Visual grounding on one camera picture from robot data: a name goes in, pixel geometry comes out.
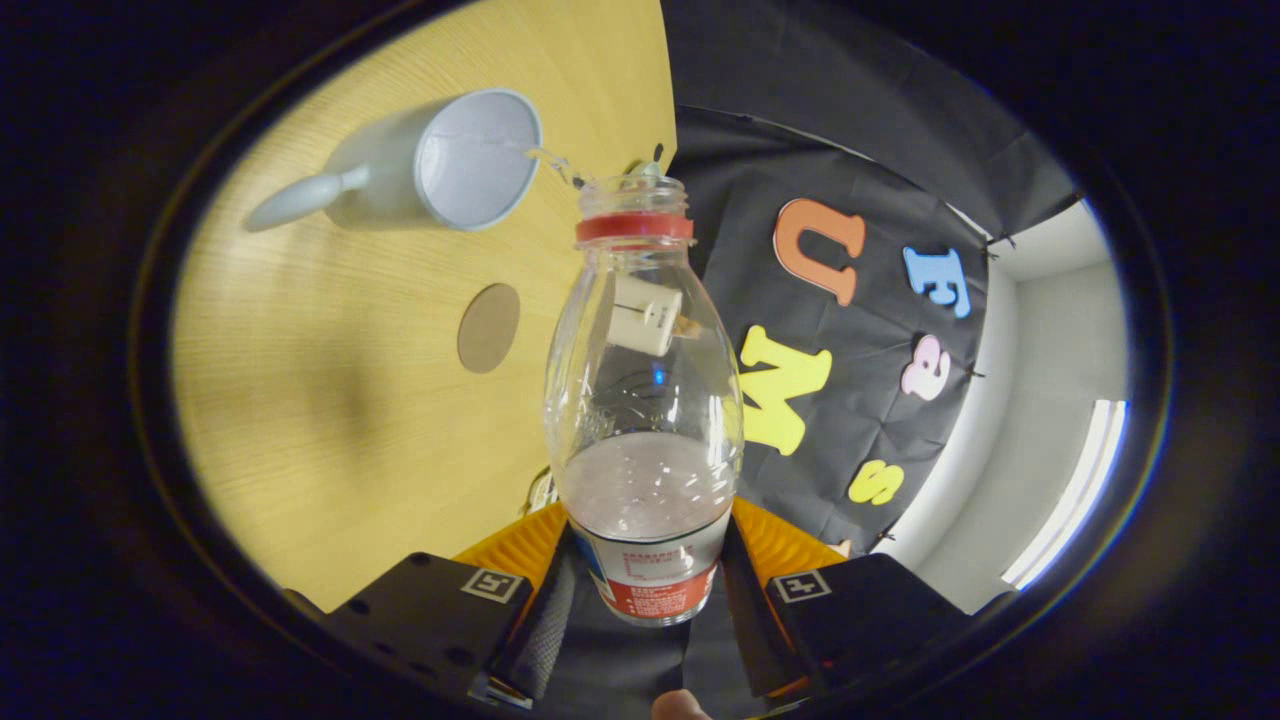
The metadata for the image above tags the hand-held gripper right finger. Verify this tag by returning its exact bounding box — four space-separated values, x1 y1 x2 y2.
720 497 976 701

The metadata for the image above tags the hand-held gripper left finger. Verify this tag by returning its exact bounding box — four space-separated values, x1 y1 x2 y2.
330 500 581 706

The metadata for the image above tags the clear juice bottle red label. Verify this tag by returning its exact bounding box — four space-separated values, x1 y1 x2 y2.
543 172 746 626

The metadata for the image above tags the round brown coaster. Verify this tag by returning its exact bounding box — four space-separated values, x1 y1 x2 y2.
457 283 522 375

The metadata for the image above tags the pale grey cup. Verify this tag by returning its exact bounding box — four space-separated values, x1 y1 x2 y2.
245 88 544 234

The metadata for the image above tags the wooden table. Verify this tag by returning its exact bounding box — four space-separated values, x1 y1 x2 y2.
172 0 679 613

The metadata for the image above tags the white toaster with toast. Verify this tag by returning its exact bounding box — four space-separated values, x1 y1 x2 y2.
608 275 701 357

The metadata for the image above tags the large ceiling light panel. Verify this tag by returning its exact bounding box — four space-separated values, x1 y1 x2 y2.
1003 399 1129 591

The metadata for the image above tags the black backdrop cloth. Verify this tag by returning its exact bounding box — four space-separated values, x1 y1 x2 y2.
560 0 1086 706

